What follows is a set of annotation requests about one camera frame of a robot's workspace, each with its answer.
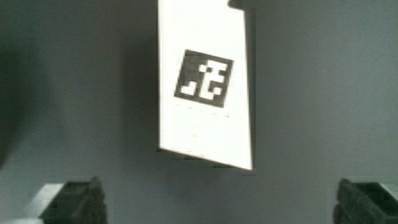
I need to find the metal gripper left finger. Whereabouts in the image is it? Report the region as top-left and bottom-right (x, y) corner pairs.
(25, 177), (108, 224)

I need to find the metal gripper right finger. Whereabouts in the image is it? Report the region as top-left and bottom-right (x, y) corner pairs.
(332, 179), (398, 224)

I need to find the white stool leg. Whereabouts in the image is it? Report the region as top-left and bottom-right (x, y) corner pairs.
(158, 0), (254, 170)

